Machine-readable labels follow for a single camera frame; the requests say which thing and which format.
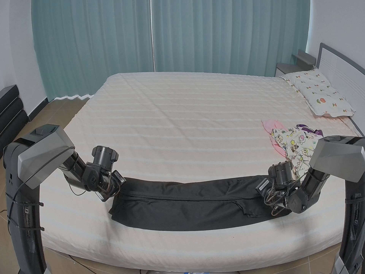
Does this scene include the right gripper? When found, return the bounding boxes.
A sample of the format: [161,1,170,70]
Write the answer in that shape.
[257,190,283,211]

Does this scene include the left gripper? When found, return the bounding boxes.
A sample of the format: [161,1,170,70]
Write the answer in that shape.
[96,181,123,204]

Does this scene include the black T-shirt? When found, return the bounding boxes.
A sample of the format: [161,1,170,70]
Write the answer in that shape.
[108,174,291,232]

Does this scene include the white printed pyjama top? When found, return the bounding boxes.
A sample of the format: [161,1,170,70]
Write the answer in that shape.
[269,126,318,179]

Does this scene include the pink garment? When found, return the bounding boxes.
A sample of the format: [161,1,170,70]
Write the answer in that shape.
[262,119,287,158]

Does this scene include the purple garment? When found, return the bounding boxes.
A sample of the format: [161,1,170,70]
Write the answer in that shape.
[295,124,324,135]

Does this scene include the white printed pillow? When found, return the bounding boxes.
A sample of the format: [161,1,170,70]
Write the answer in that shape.
[281,69,355,117]

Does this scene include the black chest of drawers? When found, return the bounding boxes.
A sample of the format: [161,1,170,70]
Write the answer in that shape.
[0,85,29,151]

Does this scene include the grey bedside table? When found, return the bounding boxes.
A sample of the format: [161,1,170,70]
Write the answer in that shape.
[276,49,316,76]

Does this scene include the blue-green curtain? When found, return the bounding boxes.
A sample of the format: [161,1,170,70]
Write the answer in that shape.
[151,0,311,76]
[31,0,154,102]

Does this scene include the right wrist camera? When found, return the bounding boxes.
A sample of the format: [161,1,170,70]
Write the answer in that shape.
[256,178,272,196]

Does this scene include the black cable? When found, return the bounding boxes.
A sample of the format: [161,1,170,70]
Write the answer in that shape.
[68,255,92,272]

